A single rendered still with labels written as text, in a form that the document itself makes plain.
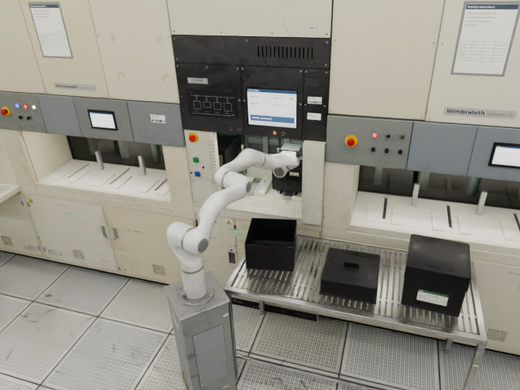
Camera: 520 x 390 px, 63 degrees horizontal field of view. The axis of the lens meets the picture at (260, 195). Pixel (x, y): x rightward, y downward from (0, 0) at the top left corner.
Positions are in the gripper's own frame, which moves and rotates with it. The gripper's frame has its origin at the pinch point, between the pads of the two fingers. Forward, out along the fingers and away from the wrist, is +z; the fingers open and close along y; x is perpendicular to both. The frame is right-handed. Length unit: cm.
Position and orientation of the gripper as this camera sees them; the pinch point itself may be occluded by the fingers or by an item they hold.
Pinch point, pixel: (291, 150)
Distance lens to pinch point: 283.3
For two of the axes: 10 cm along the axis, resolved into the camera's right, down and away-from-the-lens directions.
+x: -0.3, -8.6, -5.0
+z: 2.9, -4.9, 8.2
